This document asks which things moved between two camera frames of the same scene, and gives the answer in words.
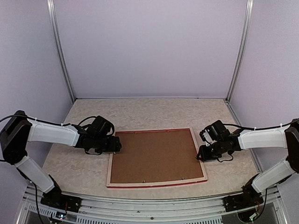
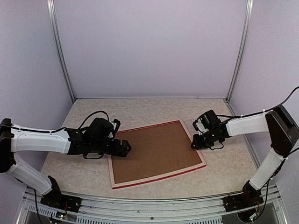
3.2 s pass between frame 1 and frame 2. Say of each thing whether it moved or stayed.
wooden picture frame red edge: moved
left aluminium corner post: stayed
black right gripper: moved
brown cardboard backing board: stayed
